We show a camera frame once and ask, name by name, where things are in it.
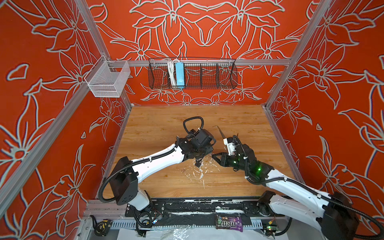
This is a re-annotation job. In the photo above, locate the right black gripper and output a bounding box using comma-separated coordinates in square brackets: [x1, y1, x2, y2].
[210, 152, 251, 174]

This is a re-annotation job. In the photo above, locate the dark padlock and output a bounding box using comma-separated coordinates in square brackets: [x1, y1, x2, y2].
[195, 159, 203, 168]

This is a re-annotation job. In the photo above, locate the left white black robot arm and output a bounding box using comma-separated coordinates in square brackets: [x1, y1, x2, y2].
[98, 116, 216, 212]

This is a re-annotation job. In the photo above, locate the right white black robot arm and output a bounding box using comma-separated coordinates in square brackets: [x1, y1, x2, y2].
[212, 136, 384, 240]

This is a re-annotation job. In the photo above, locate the purple candy bag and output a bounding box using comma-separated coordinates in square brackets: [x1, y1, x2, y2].
[215, 215, 243, 232]

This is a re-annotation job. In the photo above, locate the small electronics board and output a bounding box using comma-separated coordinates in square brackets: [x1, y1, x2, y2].
[262, 218, 278, 239]

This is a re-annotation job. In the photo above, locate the light blue box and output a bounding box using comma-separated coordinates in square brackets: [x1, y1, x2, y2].
[175, 62, 185, 89]

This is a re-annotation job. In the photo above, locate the clear plastic wrap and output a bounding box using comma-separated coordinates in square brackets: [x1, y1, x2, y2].
[145, 227, 202, 240]

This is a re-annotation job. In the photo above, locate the yellow black tape measure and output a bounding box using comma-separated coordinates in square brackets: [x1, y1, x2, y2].
[93, 219, 113, 237]

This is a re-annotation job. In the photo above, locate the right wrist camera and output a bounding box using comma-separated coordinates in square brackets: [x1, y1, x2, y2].
[223, 137, 238, 156]

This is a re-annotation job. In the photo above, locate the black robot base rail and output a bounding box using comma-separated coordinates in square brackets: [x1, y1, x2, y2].
[125, 197, 286, 227]

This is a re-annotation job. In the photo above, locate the black wire wall basket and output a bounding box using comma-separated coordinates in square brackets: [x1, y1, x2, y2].
[148, 57, 239, 90]

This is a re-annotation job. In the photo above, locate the white coiled cable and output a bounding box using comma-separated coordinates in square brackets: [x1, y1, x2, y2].
[166, 59, 178, 87]

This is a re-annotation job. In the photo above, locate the white mesh wall basket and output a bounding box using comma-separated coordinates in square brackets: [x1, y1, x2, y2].
[85, 55, 131, 98]

